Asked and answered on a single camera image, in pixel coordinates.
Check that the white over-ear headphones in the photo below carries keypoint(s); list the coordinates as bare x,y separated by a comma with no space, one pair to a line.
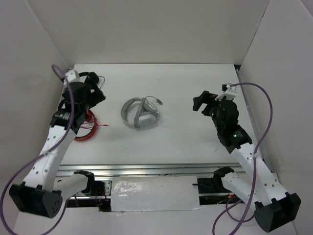
146,114

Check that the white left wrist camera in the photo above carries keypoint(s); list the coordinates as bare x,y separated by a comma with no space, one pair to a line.
72,76

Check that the front aluminium rail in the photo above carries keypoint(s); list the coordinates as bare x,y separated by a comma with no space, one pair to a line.
102,171

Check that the white foil-covered panel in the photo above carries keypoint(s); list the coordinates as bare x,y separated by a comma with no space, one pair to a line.
162,193

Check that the red black headphones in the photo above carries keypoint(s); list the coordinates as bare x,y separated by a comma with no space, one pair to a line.
91,126

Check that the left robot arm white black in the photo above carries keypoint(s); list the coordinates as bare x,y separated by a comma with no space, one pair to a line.
39,193

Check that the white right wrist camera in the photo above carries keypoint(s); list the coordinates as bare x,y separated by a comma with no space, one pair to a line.
229,92

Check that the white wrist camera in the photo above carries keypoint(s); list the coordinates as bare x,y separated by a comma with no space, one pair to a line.
72,76
229,92

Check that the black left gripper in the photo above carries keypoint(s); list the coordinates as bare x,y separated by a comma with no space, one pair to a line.
97,96

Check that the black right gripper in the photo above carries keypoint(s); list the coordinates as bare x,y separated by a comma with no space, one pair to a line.
204,98

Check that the black on-ear headphones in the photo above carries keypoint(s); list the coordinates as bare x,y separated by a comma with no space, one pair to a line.
92,77

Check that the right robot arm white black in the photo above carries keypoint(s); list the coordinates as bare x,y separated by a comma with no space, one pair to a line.
272,205

